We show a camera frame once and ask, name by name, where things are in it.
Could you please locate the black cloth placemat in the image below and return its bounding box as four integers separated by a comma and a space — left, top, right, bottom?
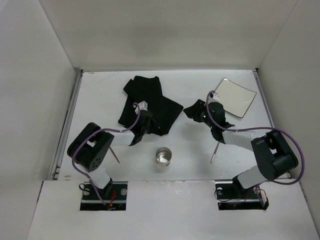
118, 75, 184, 136

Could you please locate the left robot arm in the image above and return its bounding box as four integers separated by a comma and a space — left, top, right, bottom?
67, 110, 158, 202

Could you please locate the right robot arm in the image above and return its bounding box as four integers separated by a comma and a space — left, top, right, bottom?
183, 99, 298, 195

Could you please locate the white square plate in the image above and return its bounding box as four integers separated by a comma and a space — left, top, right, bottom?
214, 77, 257, 119

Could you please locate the silver knife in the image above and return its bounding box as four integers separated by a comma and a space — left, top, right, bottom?
210, 142, 220, 164

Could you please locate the silver metal cup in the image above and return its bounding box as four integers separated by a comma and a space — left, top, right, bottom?
155, 147, 172, 171

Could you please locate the copper fork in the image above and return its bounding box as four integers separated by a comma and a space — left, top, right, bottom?
109, 147, 120, 164

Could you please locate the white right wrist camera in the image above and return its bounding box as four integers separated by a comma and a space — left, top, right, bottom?
208, 90, 220, 103

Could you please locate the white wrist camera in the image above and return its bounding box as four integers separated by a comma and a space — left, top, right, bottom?
208, 90, 220, 103
133, 101, 148, 114

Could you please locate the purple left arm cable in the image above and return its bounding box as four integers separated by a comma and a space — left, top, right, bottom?
71, 102, 146, 205

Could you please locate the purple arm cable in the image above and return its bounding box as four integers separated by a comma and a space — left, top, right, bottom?
205, 90, 306, 208
71, 102, 146, 205

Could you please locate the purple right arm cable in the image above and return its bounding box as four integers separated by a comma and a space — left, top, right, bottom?
205, 90, 306, 208

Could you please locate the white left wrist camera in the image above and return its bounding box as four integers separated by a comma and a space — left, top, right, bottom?
133, 101, 148, 114

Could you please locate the right aluminium table rail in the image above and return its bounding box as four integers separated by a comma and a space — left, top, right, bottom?
252, 67, 292, 178

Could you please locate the aluminium table rail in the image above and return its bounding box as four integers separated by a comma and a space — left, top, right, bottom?
252, 67, 292, 178
47, 67, 83, 181

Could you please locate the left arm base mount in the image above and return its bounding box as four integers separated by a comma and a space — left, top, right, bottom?
78, 181, 128, 211

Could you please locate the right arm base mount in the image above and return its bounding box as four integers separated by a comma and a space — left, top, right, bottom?
214, 180, 269, 211

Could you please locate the left aluminium table rail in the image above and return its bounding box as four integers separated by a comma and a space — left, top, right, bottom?
47, 67, 83, 181

